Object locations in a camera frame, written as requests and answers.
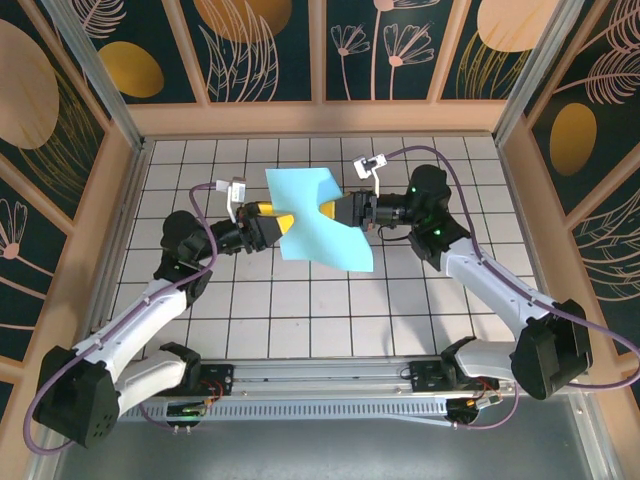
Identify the light blue paper sheet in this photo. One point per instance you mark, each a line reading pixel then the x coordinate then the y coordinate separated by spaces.
pixel 305 225

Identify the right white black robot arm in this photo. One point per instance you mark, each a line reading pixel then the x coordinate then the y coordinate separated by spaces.
pixel 500 285

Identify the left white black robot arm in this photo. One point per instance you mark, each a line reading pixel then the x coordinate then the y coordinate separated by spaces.
pixel 150 305

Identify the grey metal sheet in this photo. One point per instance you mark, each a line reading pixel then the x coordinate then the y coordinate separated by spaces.
pixel 320 455

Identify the aluminium side rail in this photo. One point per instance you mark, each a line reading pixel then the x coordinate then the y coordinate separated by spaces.
pixel 112 250
pixel 536 250

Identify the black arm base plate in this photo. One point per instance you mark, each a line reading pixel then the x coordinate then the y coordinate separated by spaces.
pixel 220 380
pixel 425 377

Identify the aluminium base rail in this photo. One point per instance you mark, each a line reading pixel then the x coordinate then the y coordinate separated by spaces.
pixel 320 375

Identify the aluminium corner post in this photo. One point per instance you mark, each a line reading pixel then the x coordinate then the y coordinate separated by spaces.
pixel 537 70
pixel 95 72

